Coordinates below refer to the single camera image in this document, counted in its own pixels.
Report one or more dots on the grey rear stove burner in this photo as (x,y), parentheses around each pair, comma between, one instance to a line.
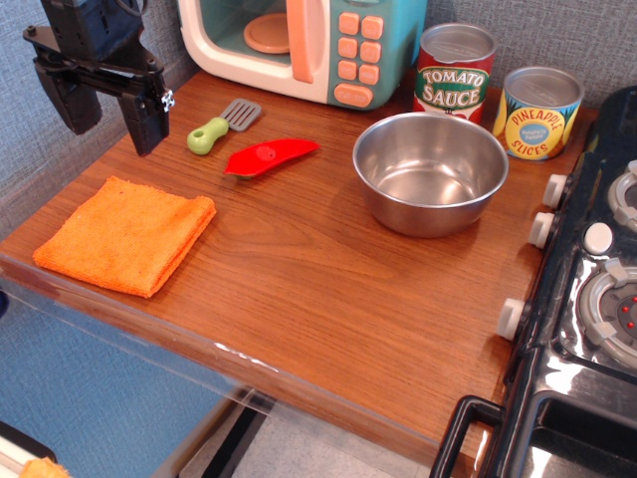
(623,213)

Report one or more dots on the orange object at bottom left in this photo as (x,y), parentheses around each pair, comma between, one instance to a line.
(43,468)

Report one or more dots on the stainless steel pot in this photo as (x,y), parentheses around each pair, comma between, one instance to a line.
(428,175)

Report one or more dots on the white stove knob rear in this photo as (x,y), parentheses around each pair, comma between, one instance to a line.
(553,190)

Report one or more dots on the white round stove button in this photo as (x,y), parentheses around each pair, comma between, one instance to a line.
(597,238)

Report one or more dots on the white stove knob middle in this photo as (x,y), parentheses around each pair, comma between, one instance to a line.
(540,229)

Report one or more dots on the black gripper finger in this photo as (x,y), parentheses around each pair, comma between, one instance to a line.
(77,104)
(147,121)

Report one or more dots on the white stove knob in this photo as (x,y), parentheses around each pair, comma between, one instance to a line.
(553,190)
(509,318)
(540,229)

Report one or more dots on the grey front stove burner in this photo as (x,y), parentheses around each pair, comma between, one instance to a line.
(607,311)

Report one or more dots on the white stove knob front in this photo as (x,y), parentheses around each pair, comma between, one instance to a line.
(509,318)

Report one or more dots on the teal and white toy microwave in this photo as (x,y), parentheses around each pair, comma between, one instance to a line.
(348,54)

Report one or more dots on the black toy stove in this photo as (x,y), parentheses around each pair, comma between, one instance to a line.
(571,408)

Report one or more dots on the black oven door handle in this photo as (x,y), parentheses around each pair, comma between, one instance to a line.
(469,409)

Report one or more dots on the tomato sauce can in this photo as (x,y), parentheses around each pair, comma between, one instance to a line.
(453,70)

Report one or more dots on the pineapple slices can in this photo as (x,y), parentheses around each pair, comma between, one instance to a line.
(537,111)

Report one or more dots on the green handled grey toy spatula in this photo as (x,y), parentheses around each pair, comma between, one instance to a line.
(238,116)

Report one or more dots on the orange microwave turntable plate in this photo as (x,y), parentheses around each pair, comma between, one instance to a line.
(268,34)

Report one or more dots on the grey stove burner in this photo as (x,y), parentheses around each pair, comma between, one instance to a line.
(623,213)
(607,311)

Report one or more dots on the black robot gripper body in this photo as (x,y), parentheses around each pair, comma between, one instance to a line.
(100,41)

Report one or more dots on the orange folded towel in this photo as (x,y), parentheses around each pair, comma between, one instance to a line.
(127,238)

